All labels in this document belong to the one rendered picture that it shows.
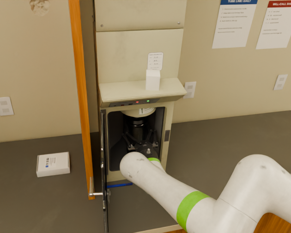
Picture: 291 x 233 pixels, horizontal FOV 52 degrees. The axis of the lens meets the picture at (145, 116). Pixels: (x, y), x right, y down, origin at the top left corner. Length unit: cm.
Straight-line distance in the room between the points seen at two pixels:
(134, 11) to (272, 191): 70
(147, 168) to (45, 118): 92
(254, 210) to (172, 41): 66
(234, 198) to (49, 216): 90
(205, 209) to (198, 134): 108
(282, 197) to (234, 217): 13
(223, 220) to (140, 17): 70
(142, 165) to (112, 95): 27
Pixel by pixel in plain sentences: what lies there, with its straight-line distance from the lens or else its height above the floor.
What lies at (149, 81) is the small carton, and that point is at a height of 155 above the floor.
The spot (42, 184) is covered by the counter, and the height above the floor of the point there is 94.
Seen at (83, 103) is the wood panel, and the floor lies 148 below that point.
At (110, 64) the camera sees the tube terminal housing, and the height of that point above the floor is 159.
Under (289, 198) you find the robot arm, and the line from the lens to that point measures 82.
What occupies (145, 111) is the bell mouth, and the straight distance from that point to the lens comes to 131.
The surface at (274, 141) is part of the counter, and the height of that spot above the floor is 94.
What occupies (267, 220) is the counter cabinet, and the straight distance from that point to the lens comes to 176.
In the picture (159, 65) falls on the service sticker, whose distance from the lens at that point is 118.
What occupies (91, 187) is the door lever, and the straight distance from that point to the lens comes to 117.
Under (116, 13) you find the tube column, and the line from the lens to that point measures 106.
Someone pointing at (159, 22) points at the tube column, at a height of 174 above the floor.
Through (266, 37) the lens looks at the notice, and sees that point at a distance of 190.
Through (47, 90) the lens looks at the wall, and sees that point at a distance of 168.
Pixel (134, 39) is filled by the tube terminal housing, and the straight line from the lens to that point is 111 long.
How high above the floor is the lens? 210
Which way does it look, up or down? 37 degrees down
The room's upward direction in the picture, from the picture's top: 4 degrees clockwise
